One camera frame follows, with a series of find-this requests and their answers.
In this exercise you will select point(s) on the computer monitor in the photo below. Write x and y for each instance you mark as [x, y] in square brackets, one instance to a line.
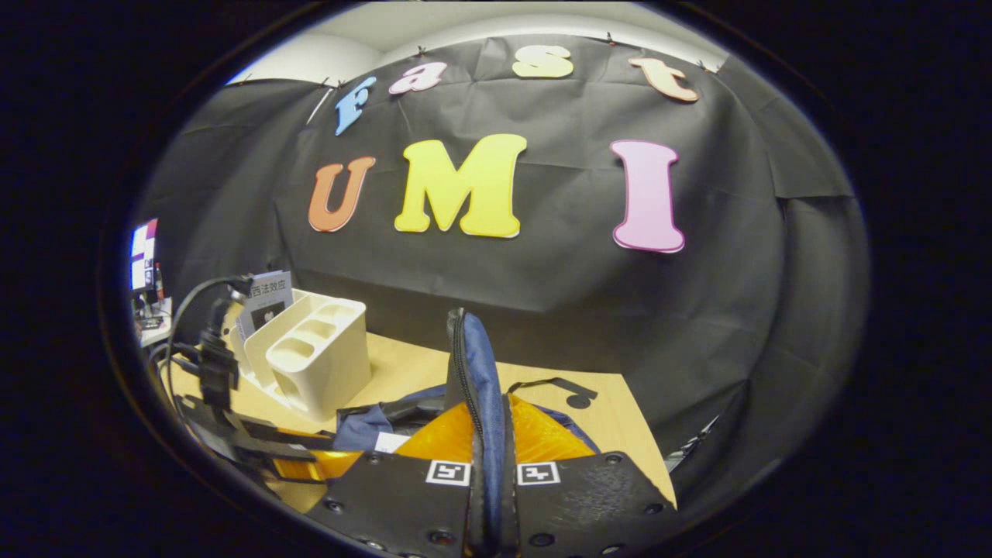
[143, 256]

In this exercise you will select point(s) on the grey book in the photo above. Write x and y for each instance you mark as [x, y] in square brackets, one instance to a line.
[267, 298]

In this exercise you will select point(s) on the white side table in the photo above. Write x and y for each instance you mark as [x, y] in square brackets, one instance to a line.
[155, 333]

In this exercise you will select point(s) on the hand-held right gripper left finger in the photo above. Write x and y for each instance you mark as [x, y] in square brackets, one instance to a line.
[395, 504]

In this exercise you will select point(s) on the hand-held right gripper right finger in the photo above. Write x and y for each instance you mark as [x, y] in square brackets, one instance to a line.
[589, 504]

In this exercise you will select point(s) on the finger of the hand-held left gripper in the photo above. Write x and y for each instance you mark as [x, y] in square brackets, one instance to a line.
[325, 465]

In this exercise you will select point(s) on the white book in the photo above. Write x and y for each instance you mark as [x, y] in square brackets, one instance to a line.
[391, 442]

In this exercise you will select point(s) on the blue schoolbag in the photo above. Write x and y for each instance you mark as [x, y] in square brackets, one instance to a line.
[484, 364]

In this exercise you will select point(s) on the red bottle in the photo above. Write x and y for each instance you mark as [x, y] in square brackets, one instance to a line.
[159, 283]

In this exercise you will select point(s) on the cream plastic bookshelf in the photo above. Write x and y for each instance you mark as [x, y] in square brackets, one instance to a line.
[325, 372]

